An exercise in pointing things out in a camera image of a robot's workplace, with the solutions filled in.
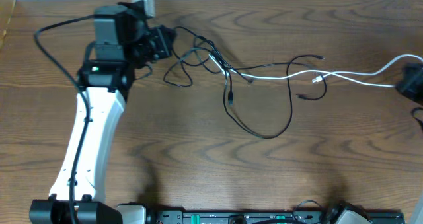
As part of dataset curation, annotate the white usb cable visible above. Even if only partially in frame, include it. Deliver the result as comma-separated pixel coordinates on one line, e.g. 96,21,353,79
208,53,423,89

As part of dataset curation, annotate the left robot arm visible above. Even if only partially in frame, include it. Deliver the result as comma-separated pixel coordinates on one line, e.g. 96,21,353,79
29,0,176,223

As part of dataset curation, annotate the cardboard panel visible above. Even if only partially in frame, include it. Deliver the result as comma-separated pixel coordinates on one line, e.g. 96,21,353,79
0,0,16,48

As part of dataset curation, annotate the left camera black cable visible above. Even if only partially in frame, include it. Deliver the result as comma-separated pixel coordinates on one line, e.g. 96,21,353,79
32,14,96,224

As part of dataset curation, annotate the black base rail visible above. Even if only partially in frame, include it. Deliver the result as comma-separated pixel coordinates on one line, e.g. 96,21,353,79
117,200,405,224

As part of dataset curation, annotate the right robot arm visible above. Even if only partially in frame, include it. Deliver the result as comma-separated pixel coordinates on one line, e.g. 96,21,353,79
395,63,423,128

